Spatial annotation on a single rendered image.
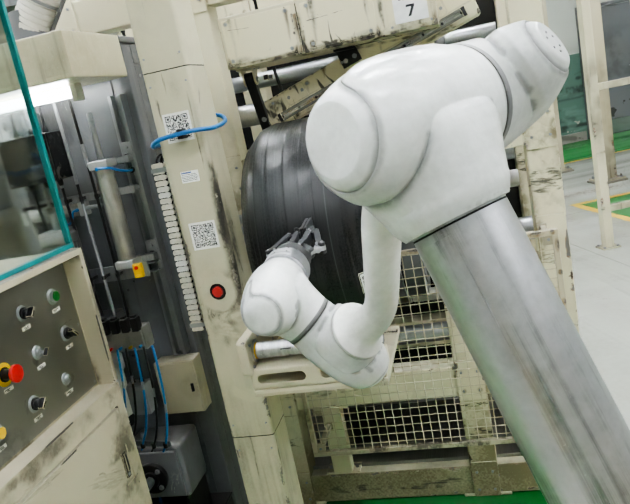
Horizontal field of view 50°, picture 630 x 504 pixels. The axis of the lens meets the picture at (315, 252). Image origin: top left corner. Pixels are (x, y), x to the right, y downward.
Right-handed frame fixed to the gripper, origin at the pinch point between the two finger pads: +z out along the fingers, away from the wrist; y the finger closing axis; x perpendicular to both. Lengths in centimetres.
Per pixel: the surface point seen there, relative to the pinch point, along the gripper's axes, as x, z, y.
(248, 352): 33.7, 8.5, 25.3
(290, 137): -16.7, 20.8, 4.1
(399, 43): -29, 68, -22
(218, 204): -2.2, 24.5, 28.3
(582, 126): 247, 1022, -227
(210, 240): 6.8, 23.0, 32.8
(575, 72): 159, 1034, -225
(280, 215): -2.5, 5.1, 6.7
